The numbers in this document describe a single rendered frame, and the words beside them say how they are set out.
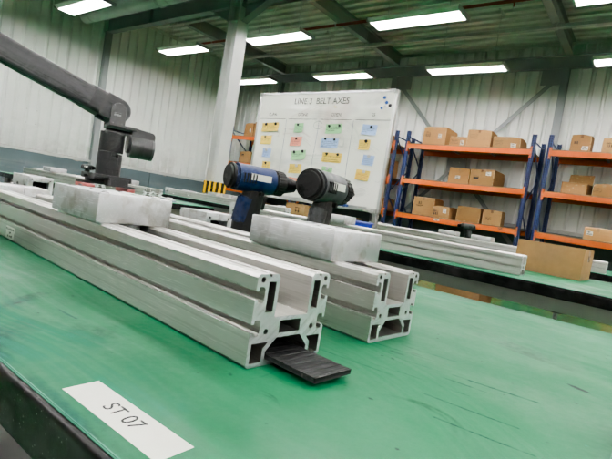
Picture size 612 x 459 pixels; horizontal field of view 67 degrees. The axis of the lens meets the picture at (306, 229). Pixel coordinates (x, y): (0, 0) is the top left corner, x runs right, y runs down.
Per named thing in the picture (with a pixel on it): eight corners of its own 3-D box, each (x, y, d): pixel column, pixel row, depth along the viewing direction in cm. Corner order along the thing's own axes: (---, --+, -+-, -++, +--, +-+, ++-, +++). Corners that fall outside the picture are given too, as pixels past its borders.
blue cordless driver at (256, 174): (208, 257, 104) (222, 160, 102) (283, 262, 115) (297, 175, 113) (221, 263, 97) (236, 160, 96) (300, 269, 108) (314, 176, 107)
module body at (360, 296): (86, 235, 108) (91, 199, 107) (127, 238, 115) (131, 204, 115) (366, 343, 55) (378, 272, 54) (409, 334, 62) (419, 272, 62)
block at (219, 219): (168, 242, 118) (173, 206, 117) (201, 243, 127) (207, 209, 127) (193, 249, 112) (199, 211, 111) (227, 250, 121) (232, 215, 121)
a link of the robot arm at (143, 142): (105, 106, 116) (112, 100, 109) (152, 117, 122) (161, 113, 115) (99, 153, 116) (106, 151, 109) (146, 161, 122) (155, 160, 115)
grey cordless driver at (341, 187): (274, 282, 85) (292, 165, 84) (324, 276, 102) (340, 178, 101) (310, 291, 81) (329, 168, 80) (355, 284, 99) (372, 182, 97)
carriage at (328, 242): (245, 258, 69) (252, 213, 69) (295, 260, 77) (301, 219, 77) (326, 282, 59) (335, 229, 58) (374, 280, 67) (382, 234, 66)
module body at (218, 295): (-9, 230, 94) (-4, 188, 93) (45, 233, 101) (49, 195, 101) (244, 369, 40) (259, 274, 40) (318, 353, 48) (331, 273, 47)
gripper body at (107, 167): (132, 186, 115) (136, 157, 115) (90, 180, 107) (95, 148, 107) (119, 184, 119) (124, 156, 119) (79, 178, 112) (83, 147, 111)
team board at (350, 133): (217, 288, 448) (246, 86, 438) (252, 285, 488) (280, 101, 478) (345, 332, 358) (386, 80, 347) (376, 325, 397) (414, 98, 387)
